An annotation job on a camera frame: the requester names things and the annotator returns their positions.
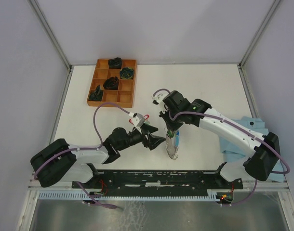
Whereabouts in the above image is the black rolled belt middle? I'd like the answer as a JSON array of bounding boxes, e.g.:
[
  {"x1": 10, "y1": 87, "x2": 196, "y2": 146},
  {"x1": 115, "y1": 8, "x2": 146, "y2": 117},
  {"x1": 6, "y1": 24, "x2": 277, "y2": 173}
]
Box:
[{"x1": 103, "y1": 77, "x2": 119, "y2": 90}]

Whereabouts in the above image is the aluminium frame post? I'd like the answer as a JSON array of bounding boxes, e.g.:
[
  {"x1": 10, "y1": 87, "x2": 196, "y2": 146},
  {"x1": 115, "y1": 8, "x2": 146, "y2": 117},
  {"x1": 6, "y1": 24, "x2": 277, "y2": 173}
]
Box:
[
  {"x1": 28, "y1": 0, "x2": 72, "y2": 70},
  {"x1": 239, "y1": 0, "x2": 282, "y2": 69}
]

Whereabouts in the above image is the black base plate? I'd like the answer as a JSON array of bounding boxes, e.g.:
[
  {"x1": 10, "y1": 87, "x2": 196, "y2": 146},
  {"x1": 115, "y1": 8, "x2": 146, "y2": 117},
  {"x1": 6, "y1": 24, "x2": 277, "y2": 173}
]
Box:
[{"x1": 82, "y1": 170, "x2": 243, "y2": 196}]

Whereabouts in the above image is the wooden compartment tray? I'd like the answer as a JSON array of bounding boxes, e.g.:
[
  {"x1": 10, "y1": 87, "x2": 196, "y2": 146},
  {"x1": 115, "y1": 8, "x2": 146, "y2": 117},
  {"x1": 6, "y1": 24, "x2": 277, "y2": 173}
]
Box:
[{"x1": 87, "y1": 57, "x2": 137, "y2": 108}]

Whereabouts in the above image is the black rolled belt top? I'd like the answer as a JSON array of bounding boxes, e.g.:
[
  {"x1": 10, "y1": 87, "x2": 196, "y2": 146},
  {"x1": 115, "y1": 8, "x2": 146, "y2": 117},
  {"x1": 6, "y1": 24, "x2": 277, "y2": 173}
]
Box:
[{"x1": 107, "y1": 57, "x2": 122, "y2": 69}]

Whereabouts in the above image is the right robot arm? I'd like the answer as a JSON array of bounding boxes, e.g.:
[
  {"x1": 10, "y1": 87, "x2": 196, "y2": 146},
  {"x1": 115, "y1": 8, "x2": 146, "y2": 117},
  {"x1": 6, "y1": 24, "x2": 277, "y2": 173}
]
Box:
[{"x1": 152, "y1": 90, "x2": 280, "y2": 188}]

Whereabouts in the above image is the black green rolled belt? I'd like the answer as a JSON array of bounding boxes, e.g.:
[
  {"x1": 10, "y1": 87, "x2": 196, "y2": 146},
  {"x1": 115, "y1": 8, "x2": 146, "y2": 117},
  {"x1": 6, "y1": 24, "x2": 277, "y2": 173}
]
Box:
[{"x1": 88, "y1": 85, "x2": 104, "y2": 102}]

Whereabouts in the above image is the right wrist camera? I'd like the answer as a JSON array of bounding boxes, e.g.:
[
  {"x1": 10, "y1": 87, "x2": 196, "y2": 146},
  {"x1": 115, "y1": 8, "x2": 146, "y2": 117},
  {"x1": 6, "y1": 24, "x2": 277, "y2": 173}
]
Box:
[{"x1": 152, "y1": 93, "x2": 167, "y2": 105}]

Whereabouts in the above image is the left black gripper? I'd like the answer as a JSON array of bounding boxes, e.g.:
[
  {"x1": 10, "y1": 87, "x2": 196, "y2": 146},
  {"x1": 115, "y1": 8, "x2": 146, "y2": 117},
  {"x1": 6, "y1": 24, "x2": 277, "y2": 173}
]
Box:
[{"x1": 118, "y1": 123, "x2": 166, "y2": 151}]

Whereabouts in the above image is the green blue rolled belt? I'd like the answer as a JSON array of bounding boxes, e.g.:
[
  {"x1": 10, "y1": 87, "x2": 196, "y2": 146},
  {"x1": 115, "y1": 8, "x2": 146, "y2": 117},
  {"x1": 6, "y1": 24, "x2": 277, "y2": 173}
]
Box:
[{"x1": 120, "y1": 67, "x2": 134, "y2": 80}]

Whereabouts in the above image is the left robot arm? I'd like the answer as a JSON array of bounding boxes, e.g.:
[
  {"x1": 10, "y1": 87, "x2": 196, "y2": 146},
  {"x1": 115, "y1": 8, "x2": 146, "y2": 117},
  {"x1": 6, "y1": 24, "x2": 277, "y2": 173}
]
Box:
[{"x1": 30, "y1": 124, "x2": 166, "y2": 188}]

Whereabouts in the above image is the left aluminium frame post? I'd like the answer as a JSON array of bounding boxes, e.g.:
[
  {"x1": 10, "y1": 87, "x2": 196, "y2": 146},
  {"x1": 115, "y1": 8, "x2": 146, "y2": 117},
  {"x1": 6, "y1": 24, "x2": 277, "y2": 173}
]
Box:
[{"x1": 28, "y1": 0, "x2": 72, "y2": 70}]

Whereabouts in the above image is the right aluminium frame post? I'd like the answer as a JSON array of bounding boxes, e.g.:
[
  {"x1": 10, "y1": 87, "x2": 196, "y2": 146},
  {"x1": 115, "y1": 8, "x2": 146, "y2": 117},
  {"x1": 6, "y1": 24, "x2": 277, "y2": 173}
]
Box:
[{"x1": 239, "y1": 0, "x2": 282, "y2": 69}]

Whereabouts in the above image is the light blue cloth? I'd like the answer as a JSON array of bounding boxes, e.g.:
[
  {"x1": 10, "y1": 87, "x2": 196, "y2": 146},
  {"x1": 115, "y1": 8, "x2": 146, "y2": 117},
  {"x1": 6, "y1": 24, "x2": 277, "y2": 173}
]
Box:
[{"x1": 219, "y1": 116, "x2": 285, "y2": 182}]

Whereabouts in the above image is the white cable duct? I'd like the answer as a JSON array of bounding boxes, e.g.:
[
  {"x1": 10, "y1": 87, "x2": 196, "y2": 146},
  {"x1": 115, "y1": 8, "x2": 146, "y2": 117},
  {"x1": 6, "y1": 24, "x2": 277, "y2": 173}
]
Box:
[{"x1": 38, "y1": 190, "x2": 220, "y2": 202}]

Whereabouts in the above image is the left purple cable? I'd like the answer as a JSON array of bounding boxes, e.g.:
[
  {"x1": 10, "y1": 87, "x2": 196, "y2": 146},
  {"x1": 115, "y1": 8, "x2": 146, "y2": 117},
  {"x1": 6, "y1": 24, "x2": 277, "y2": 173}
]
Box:
[{"x1": 33, "y1": 102, "x2": 135, "y2": 209}]

